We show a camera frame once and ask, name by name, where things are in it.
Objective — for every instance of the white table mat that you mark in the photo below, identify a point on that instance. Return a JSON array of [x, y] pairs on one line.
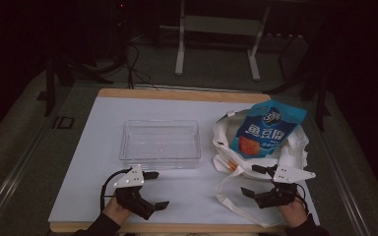
[[190, 193]]

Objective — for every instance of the clear plastic box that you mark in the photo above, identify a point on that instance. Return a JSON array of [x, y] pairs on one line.
[[160, 144]]

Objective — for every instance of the orange item in bag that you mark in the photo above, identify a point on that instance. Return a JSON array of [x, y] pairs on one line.
[[232, 165]]

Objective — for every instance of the person's left hand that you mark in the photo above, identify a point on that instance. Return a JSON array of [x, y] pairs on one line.
[[115, 211]]

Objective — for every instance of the white tote bag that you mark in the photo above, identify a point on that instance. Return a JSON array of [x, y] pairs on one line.
[[295, 154]]

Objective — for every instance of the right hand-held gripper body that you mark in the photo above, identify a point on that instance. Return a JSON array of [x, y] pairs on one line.
[[287, 175]]

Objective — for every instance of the metal floor rail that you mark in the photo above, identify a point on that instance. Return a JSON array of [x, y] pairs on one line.
[[344, 183], [11, 182]]

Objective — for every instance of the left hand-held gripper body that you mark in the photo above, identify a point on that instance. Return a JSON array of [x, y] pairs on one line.
[[129, 179]]

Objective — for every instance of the blue snack bag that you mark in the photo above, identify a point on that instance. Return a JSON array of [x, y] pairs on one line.
[[266, 131]]

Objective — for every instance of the person's right hand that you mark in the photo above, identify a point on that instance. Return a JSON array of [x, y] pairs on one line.
[[292, 213]]

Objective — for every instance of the white metal stand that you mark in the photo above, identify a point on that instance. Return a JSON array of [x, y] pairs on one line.
[[221, 25]]

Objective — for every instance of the black floor bracket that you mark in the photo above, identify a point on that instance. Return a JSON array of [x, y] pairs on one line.
[[63, 122]]

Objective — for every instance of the black stand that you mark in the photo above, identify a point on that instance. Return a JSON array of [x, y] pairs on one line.
[[318, 88], [50, 85]]

